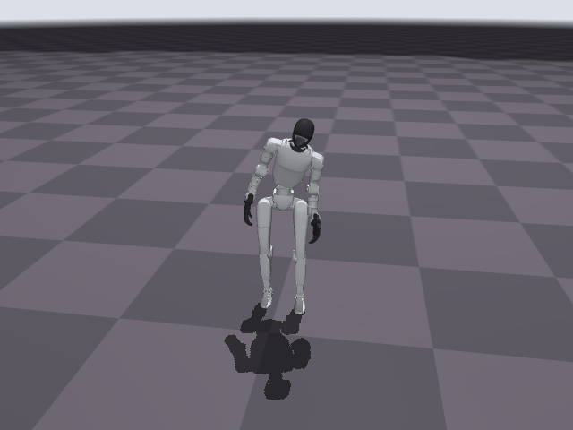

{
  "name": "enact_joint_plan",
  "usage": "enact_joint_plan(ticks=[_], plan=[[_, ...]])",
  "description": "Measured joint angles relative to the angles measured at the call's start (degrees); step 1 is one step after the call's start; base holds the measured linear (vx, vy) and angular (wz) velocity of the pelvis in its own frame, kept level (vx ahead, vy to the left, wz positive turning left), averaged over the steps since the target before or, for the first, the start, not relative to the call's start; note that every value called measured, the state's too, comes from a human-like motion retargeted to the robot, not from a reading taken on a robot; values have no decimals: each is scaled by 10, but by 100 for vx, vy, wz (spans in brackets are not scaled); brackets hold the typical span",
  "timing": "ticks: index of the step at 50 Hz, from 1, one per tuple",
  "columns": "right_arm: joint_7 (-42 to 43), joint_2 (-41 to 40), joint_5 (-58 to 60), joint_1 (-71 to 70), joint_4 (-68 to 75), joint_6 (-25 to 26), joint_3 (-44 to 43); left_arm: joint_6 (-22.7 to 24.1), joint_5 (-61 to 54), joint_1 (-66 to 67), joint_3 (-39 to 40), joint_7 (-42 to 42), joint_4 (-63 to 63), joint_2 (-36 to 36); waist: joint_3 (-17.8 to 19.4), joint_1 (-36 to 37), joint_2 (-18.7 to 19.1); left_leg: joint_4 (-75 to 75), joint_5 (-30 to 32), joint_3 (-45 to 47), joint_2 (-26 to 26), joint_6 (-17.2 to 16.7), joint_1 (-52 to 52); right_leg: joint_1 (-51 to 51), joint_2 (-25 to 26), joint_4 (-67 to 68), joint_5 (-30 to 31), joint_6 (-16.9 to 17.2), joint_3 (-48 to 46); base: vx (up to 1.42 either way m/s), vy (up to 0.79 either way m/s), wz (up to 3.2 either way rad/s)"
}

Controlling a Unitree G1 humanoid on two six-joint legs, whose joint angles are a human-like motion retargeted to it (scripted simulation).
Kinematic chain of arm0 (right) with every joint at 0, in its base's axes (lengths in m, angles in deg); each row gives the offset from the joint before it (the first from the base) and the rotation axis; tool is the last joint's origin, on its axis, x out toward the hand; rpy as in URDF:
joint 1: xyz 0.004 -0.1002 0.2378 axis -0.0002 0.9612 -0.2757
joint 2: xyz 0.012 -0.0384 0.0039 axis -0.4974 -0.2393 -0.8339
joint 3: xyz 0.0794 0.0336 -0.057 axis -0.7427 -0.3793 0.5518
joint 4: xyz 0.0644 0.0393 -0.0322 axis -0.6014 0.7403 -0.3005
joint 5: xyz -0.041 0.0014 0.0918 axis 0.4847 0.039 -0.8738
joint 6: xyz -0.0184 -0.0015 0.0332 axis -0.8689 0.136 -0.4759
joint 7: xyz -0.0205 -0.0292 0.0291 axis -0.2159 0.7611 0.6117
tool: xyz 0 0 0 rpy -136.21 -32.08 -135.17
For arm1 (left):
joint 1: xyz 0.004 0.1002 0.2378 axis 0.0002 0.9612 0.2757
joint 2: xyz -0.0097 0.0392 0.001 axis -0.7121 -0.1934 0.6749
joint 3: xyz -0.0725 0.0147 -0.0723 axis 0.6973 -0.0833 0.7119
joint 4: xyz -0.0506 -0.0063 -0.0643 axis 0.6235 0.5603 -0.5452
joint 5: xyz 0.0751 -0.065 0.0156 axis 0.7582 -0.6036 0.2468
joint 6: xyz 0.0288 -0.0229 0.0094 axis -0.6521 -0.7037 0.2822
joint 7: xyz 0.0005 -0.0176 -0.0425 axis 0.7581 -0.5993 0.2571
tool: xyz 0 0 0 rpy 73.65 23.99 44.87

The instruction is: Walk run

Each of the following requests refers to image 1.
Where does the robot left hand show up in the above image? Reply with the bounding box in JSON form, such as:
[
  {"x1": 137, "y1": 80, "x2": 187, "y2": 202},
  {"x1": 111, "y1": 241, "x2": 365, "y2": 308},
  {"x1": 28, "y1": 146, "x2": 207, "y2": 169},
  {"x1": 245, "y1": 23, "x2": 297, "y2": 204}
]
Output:
[{"x1": 309, "y1": 214, "x2": 321, "y2": 244}]

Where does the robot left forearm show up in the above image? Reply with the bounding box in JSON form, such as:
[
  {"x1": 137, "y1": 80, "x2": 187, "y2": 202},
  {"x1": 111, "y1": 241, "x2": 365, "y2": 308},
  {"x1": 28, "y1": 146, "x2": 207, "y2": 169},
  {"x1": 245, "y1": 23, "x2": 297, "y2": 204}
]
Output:
[{"x1": 307, "y1": 192, "x2": 321, "y2": 222}]

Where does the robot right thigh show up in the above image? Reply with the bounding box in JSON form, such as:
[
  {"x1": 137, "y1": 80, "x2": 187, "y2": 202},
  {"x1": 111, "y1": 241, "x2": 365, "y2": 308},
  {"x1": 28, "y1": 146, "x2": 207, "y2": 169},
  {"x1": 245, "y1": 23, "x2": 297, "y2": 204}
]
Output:
[{"x1": 256, "y1": 196, "x2": 273, "y2": 259}]

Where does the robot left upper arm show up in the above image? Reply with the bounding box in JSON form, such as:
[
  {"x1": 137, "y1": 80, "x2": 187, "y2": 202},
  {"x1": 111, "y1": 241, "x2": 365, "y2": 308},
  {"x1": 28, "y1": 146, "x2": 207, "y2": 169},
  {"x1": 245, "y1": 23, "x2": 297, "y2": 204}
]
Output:
[{"x1": 305, "y1": 152, "x2": 324, "y2": 195}]

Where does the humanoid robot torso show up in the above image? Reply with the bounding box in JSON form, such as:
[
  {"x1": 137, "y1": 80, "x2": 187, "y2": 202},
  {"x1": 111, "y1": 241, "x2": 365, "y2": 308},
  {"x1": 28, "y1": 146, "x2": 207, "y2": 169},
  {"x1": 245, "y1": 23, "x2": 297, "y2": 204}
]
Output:
[{"x1": 272, "y1": 138, "x2": 313, "y2": 211}]

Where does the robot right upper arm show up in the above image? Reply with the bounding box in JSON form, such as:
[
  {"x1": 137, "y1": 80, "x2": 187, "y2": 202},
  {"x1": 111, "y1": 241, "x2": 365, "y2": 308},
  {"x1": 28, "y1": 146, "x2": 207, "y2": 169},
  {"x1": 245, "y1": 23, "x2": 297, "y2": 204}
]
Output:
[{"x1": 255, "y1": 138, "x2": 282, "y2": 177}]

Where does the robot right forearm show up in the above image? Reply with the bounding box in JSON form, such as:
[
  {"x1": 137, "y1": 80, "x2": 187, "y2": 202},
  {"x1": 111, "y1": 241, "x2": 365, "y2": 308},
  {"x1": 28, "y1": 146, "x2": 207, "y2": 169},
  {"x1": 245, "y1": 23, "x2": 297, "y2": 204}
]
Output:
[{"x1": 245, "y1": 165, "x2": 262, "y2": 200}]

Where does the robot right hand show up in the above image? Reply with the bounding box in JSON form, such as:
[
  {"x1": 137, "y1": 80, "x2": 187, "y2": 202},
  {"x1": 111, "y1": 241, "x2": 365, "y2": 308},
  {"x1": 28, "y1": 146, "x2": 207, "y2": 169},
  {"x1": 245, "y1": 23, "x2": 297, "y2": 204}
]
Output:
[{"x1": 244, "y1": 193, "x2": 254, "y2": 226}]

